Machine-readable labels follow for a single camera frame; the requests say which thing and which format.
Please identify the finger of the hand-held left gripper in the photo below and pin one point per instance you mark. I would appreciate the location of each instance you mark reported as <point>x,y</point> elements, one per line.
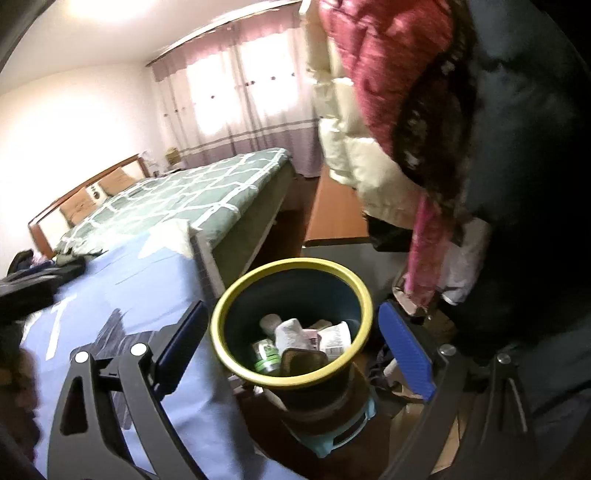
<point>27,295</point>

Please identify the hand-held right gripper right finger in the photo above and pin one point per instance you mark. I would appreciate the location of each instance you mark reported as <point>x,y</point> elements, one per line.
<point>406,355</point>

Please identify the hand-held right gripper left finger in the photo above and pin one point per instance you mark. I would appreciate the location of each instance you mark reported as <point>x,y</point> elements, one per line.
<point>180,344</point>

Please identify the pink and green packet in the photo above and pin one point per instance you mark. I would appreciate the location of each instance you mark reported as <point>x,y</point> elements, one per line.
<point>339,339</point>

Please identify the white tissue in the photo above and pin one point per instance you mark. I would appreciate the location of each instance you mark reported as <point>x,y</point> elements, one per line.
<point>291,334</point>

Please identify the yellow-rimmed dark bin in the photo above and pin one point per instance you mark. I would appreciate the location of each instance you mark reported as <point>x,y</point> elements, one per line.
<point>295,286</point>

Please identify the pile of clothes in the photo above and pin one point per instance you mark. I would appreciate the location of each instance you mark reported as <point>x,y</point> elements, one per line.
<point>25,258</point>

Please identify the blue printed table cloth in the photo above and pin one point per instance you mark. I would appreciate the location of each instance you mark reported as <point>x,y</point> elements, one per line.
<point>138,286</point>

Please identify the pink bag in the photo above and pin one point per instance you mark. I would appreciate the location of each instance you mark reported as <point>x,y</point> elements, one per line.
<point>425,258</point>

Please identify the white cloth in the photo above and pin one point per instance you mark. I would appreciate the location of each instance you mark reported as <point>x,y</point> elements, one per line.
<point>466,272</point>

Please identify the teal plastic stool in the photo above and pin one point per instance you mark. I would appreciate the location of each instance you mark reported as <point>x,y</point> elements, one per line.
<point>332,438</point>

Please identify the wooden bed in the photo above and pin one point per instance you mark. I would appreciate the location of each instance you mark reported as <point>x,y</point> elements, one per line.
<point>249,240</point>

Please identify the bed with green plaid cover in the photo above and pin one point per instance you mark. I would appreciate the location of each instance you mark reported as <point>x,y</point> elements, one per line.
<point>184,194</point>

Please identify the wooden desk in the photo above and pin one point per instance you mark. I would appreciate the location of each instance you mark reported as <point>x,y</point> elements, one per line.
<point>332,212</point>

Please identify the small cardboard box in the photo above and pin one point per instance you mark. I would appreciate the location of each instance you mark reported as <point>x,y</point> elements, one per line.
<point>173,158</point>

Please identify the cream down jacket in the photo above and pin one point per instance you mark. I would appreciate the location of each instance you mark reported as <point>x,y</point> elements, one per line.
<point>355,161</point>

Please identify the black coat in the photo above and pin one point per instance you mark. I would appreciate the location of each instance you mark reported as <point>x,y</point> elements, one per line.
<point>517,184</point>

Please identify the pink curtain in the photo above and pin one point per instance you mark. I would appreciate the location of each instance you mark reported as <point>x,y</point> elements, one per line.
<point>240,92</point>

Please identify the red quilted jacket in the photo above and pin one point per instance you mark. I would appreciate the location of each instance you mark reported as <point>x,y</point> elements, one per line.
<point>392,69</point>

